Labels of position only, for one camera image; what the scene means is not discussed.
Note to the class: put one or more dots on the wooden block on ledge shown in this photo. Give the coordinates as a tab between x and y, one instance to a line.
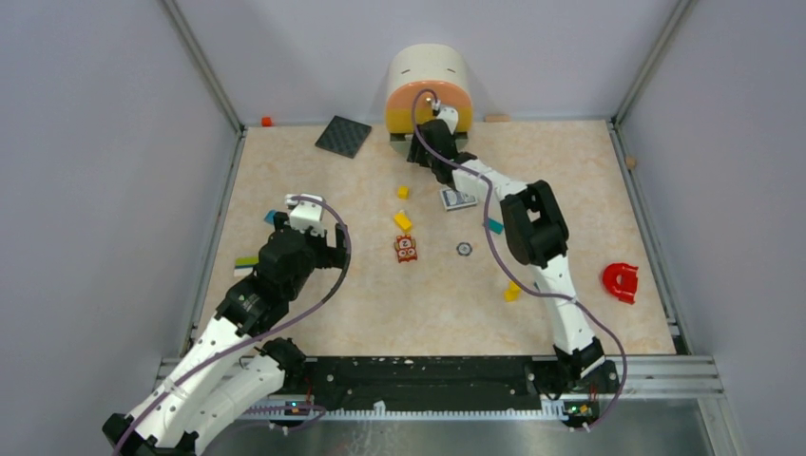
497	118

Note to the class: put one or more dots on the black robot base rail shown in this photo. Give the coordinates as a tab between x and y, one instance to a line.
441	384

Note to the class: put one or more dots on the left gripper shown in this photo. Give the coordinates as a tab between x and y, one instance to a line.
330	256

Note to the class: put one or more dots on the red plastic horseshoe toy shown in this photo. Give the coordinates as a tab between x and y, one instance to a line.
621	281

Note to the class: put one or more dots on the teal block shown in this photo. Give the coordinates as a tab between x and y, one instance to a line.
495	226

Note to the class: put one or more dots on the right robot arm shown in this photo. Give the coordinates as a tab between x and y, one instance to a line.
535	230

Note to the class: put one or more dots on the small blue cube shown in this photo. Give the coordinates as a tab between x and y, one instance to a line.
270	217

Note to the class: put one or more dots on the green blue white block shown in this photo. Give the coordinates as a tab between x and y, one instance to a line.
244	266

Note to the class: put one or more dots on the white round drawer organizer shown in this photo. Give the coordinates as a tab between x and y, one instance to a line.
421	79

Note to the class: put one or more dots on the black lego plate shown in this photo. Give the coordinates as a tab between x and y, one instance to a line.
343	137

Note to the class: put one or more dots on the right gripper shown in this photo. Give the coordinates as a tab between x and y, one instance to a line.
416	155

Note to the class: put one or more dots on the yellow cube block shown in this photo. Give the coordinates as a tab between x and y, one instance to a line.
403	222

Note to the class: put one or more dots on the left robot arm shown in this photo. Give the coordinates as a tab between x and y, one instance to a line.
239	357

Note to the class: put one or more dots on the blue playing card box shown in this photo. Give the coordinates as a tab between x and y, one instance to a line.
455	200

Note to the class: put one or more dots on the small yellow block with cap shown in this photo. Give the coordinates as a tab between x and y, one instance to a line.
402	192

